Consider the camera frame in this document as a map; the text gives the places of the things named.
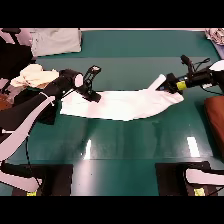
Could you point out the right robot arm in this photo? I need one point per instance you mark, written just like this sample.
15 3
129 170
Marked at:
203 77

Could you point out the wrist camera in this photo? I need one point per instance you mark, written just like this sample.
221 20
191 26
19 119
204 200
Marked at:
90 76
187 63

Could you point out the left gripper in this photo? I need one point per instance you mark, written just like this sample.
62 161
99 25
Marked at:
89 93

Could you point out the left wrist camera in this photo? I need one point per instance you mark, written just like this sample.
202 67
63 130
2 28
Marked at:
90 76

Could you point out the heap of clothes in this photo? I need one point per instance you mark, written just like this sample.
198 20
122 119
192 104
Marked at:
216 35

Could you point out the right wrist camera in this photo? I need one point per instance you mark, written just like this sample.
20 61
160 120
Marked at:
187 63

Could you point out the brown garment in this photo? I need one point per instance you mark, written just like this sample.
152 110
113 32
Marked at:
216 123

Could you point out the cream garment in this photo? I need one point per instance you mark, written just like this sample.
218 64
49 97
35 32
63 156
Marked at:
33 76

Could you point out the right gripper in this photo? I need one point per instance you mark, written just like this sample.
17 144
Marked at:
170 83

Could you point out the white shirt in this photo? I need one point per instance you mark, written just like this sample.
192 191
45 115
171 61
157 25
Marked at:
123 104

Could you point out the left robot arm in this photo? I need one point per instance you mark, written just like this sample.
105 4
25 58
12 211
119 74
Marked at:
23 115

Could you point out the grey garment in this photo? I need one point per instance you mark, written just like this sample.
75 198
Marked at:
56 40

